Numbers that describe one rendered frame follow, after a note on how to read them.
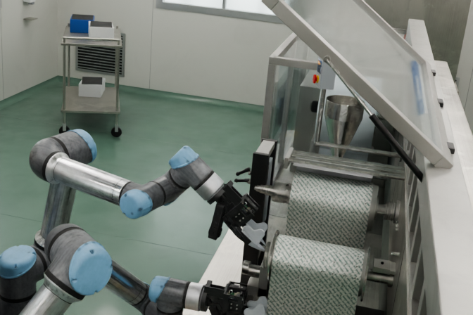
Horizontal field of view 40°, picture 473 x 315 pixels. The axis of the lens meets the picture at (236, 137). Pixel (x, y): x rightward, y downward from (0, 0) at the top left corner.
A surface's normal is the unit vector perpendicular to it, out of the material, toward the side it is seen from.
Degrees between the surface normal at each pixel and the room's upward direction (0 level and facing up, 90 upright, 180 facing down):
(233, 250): 0
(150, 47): 90
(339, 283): 90
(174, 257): 0
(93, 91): 90
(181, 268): 0
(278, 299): 90
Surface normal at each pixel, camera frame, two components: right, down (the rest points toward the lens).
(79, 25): 0.16, 0.34
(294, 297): -0.23, 0.30
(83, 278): 0.69, 0.20
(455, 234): 0.08, -0.94
